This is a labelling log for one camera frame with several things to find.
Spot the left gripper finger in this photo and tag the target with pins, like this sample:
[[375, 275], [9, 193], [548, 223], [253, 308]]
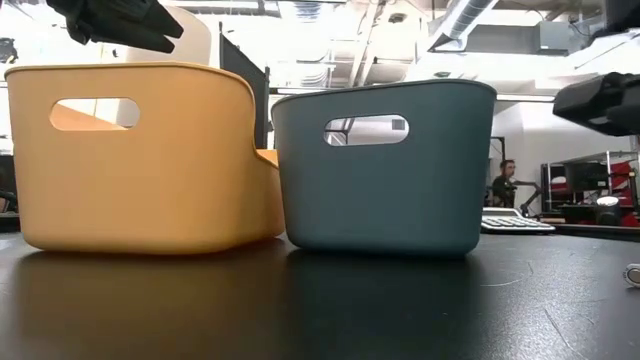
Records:
[[155, 25], [140, 41]]

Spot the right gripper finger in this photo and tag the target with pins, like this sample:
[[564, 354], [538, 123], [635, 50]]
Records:
[[590, 100]]

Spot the yellow plastic bin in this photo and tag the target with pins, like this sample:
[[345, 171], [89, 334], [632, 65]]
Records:
[[140, 160]]

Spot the blue plastic bin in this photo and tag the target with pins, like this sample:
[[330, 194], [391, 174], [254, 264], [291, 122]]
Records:
[[380, 190]]

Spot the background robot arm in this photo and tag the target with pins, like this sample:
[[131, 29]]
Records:
[[531, 197]]

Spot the white shade wooden lamp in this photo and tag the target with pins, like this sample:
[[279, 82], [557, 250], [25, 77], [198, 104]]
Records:
[[192, 37]]

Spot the black monitor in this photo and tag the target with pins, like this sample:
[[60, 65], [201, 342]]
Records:
[[585, 176]]

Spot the metal shelf with red items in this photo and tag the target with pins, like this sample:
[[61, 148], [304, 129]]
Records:
[[625, 180]]

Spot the black partition panel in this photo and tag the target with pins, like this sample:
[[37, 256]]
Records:
[[245, 75]]

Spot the black round speaker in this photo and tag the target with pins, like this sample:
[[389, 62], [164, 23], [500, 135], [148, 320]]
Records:
[[607, 210]]

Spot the person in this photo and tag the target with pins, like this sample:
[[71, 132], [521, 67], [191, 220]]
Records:
[[504, 187]]

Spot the white desk calculator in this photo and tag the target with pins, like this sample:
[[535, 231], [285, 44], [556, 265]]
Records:
[[515, 222]]

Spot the black stand frame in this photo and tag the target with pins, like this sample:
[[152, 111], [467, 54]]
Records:
[[502, 150]]

